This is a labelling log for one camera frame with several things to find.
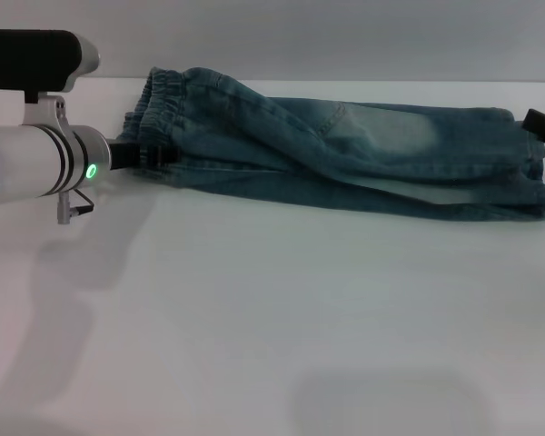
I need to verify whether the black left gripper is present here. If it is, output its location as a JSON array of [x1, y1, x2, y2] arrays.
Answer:
[[107, 140, 182, 173]]

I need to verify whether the blue denim shorts cartoon print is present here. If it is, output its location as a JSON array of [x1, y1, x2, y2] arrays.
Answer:
[[122, 66, 545, 223]]

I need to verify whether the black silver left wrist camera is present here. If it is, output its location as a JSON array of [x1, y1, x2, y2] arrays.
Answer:
[[0, 29, 103, 95]]

